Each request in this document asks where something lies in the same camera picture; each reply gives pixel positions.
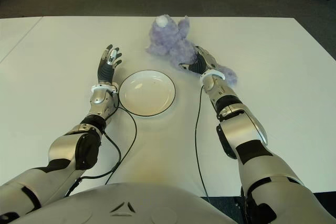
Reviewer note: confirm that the grey robot torso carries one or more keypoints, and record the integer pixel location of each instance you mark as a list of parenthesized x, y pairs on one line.
[(126, 203)]

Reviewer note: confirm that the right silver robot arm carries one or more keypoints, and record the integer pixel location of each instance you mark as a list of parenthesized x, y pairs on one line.
[(244, 134)]

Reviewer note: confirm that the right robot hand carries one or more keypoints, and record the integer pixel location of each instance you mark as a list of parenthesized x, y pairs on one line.
[(200, 62)]

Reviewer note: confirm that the purple plush doll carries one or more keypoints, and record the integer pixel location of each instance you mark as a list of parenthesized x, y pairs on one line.
[(173, 40)]

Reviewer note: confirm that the white plate with black rim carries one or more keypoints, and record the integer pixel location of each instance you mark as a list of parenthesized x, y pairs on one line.
[(147, 93)]

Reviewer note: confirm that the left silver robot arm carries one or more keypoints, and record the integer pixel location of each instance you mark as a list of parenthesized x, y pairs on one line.
[(65, 145)]

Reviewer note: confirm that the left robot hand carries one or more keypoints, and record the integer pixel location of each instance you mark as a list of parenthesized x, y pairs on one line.
[(106, 73)]

